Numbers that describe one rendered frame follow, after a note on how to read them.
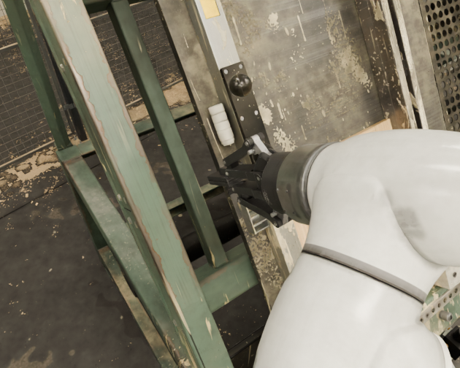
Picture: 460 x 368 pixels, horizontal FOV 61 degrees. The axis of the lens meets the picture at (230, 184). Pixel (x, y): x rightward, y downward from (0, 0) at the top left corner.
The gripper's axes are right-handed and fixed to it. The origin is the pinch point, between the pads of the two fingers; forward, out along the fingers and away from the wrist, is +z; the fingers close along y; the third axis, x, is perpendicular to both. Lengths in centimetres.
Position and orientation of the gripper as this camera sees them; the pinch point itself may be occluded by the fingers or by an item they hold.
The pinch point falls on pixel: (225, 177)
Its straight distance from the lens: 62.2
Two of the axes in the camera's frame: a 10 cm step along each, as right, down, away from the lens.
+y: 3.4, 9.1, 2.3
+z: -4.6, -0.5, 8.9
